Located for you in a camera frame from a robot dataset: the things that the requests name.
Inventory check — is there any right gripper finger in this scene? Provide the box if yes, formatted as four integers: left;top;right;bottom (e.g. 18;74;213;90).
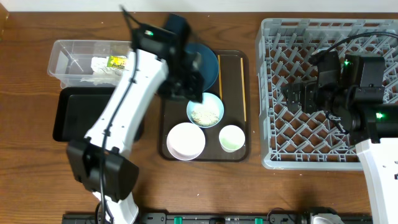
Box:
281;83;302;95
283;93;300;113

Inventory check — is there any light blue bowl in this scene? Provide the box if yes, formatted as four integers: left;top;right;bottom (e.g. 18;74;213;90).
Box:
187;93;224;128

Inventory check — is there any white cup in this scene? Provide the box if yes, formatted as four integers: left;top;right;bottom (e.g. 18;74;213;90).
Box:
219;125;246;152

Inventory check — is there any waste paper wrapper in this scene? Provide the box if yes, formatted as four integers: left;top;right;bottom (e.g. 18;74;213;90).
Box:
81;55;127;86

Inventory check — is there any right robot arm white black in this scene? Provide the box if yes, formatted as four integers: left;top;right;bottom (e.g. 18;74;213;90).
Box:
281;51;397;223

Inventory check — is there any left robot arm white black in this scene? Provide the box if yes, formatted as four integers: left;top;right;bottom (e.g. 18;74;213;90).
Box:
66;12;203;223

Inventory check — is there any grey dishwasher rack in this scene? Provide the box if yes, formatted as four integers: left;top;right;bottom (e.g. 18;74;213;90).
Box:
256;18;397;170

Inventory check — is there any dark blue plate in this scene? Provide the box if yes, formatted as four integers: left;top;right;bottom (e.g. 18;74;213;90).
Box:
185;42;219;91

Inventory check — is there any brown serving tray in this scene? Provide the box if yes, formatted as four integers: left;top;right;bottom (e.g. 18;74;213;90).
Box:
159;50;251;162

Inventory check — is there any right wooden chopstick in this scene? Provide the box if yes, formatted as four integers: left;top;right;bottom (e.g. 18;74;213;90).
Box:
240;57;247;122

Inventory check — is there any pink bowl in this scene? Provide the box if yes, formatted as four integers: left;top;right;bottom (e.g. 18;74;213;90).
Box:
166;123;206;161

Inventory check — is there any black bin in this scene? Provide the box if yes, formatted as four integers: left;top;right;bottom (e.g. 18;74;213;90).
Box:
52;86;146;143

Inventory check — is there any clear plastic bin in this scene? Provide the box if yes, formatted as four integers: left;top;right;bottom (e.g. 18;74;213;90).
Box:
47;40;131;88

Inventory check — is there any black rail at table edge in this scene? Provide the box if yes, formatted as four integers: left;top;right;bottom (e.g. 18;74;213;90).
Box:
62;208;373;224

